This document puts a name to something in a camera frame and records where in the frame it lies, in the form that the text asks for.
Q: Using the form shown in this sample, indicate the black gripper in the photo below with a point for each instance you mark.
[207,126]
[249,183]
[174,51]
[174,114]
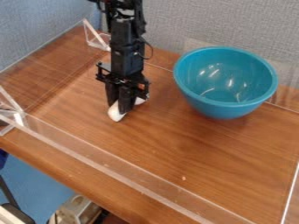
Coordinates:
[122,75]

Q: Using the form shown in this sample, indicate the white brown toy mushroom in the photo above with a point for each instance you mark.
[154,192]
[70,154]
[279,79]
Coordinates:
[114,112]

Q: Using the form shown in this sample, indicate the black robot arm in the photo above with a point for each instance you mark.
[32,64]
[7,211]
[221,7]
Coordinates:
[126,22]

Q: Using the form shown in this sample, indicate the blue plastic bowl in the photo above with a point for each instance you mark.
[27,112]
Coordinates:
[225,81]

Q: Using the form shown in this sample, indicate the clear acrylic front barrier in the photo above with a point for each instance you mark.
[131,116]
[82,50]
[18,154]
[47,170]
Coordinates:
[60,151]

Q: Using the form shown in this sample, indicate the white power strip below table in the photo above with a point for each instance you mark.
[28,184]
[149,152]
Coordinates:
[76,211]

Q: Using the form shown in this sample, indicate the clear acrylic corner bracket left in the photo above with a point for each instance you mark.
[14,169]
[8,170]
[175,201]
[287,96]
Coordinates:
[11,111]

